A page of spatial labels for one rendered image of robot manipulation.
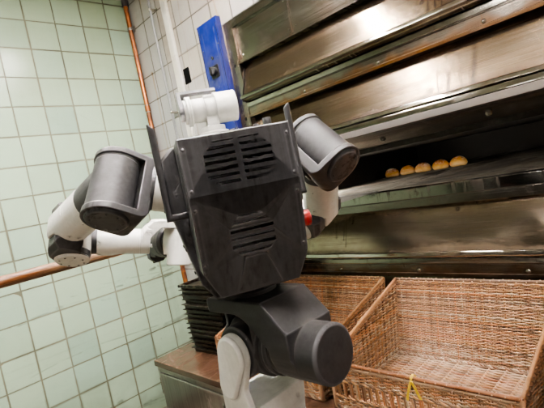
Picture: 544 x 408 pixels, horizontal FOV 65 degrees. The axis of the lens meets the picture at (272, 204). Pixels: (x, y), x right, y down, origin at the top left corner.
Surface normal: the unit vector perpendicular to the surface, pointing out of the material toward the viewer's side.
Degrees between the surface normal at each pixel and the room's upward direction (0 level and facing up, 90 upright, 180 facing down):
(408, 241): 70
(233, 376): 90
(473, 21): 90
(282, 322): 45
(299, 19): 90
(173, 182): 89
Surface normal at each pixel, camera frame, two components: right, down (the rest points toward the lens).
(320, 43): -0.72, -0.17
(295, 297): 0.33, -0.77
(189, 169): 0.27, 0.00
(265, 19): -0.70, 0.18
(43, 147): 0.68, -0.10
